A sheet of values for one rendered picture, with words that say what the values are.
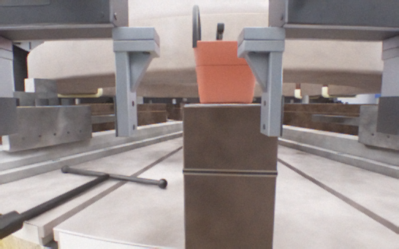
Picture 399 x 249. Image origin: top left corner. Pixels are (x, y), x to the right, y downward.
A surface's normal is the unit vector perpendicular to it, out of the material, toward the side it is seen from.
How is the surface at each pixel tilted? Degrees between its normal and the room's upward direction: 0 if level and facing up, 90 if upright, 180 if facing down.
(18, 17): 90
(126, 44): 90
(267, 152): 90
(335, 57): 90
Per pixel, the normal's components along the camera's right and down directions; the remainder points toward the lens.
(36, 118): 0.88, 0.04
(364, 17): 0.01, 0.11
